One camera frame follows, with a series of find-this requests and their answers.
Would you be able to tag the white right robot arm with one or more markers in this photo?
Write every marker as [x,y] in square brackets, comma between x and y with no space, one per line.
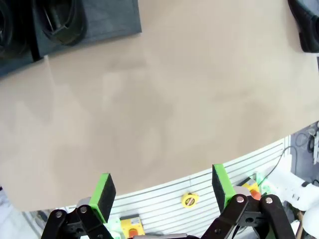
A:
[286,189]

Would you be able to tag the white slatted panel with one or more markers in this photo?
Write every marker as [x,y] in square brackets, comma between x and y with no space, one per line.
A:
[162,199]

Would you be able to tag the yellow tape measure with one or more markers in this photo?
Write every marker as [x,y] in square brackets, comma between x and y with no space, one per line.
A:
[190,200]

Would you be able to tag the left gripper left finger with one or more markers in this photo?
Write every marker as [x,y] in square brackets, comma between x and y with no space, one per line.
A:
[102,199]

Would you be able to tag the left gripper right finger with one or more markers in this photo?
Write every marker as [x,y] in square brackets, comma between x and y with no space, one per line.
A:
[221,186]

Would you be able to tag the yellow emergency stop box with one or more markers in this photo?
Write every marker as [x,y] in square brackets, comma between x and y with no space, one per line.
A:
[131,224]
[253,190]

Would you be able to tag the black leather loafer shoe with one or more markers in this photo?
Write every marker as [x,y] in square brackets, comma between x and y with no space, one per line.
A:
[309,27]
[67,25]

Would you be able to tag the black shoe stand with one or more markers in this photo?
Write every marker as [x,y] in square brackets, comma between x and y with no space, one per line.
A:
[112,20]

